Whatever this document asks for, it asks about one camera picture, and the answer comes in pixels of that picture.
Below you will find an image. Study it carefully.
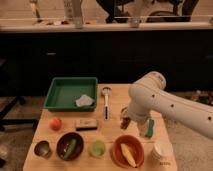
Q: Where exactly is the white paper cup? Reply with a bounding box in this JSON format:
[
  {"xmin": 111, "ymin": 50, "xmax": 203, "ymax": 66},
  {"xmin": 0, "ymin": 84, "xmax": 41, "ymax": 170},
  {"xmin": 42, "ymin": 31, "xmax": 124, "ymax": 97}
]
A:
[{"xmin": 151, "ymin": 140, "xmax": 173, "ymax": 166}]

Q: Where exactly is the orange bowl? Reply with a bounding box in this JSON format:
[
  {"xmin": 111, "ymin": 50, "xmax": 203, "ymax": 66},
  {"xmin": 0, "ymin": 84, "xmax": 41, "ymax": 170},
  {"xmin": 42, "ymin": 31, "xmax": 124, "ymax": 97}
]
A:
[{"xmin": 111, "ymin": 135, "xmax": 144, "ymax": 168}]

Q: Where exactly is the brown dried fruit bunch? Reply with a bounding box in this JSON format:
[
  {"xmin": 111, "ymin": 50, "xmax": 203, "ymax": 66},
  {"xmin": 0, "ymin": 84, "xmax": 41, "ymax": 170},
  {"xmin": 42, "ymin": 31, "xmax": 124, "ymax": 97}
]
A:
[{"xmin": 120, "ymin": 107, "xmax": 131, "ymax": 130}]

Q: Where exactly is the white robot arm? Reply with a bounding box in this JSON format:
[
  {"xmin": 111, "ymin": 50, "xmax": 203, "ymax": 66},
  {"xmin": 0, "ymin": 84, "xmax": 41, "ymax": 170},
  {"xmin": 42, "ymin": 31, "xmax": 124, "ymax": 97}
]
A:
[{"xmin": 127, "ymin": 71, "xmax": 213, "ymax": 140}]

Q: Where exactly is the green plastic tray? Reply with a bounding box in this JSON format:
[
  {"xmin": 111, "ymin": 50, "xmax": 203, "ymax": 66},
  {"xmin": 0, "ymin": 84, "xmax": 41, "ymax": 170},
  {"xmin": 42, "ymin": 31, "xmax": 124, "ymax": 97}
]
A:
[{"xmin": 44, "ymin": 77, "xmax": 98, "ymax": 112}]

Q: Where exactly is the green pepper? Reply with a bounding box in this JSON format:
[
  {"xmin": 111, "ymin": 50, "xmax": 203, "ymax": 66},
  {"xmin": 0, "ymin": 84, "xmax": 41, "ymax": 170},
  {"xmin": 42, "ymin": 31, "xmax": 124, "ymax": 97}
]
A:
[{"xmin": 62, "ymin": 139, "xmax": 77, "ymax": 160}]

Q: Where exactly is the red orange apple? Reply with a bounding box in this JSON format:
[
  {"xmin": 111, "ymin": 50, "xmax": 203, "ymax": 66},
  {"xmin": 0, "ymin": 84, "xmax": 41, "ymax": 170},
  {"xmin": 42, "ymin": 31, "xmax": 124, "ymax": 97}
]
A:
[{"xmin": 49, "ymin": 117, "xmax": 62, "ymax": 131}]

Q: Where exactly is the light green plastic cup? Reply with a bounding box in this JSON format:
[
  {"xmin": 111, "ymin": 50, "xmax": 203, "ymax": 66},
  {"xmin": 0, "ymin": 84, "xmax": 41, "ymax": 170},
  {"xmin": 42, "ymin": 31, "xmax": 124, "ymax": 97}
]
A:
[{"xmin": 89, "ymin": 140, "xmax": 106, "ymax": 158}]

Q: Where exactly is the green sponge cloth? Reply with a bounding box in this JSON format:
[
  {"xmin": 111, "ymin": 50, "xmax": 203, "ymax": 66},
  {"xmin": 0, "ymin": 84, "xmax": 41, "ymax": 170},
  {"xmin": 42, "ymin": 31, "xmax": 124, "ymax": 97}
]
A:
[{"xmin": 146, "ymin": 119, "xmax": 154, "ymax": 138}]

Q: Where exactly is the brown rectangular block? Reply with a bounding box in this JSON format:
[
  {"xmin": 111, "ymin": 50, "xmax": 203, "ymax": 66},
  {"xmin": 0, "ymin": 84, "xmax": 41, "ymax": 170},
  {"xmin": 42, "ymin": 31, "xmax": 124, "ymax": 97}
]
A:
[{"xmin": 75, "ymin": 119, "xmax": 98, "ymax": 131}]

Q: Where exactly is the yellow corn cob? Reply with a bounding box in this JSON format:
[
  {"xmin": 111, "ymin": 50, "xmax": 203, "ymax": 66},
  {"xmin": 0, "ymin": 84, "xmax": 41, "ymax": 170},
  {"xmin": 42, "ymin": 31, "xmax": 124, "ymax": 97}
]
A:
[{"xmin": 121, "ymin": 144, "xmax": 137, "ymax": 168}]

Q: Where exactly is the small metal cup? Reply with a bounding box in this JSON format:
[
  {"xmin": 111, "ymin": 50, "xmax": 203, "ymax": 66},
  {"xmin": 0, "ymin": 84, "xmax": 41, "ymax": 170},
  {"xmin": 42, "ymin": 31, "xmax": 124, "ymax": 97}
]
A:
[{"xmin": 34, "ymin": 140, "xmax": 52, "ymax": 158}]

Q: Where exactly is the black handled spoon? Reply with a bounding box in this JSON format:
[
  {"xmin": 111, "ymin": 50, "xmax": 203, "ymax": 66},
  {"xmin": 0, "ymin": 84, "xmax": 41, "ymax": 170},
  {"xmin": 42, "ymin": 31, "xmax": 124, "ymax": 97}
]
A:
[{"xmin": 102, "ymin": 87, "xmax": 111, "ymax": 120}]

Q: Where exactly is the dark brown bowl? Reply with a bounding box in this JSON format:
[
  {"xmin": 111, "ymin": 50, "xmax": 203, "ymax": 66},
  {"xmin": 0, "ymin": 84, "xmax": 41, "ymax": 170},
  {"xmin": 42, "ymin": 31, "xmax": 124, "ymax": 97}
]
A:
[{"xmin": 56, "ymin": 132, "xmax": 84, "ymax": 161}]

